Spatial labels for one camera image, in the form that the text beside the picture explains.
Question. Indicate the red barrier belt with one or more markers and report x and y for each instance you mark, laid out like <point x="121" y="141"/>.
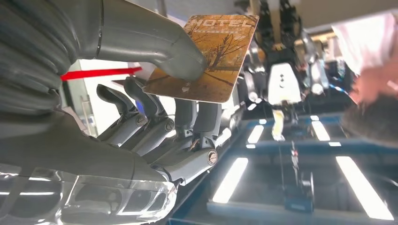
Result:
<point x="99" y="73"/>

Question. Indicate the person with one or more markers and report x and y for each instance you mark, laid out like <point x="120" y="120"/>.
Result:
<point x="367" y="43"/>

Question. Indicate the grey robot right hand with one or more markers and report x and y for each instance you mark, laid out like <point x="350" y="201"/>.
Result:
<point x="77" y="161"/>

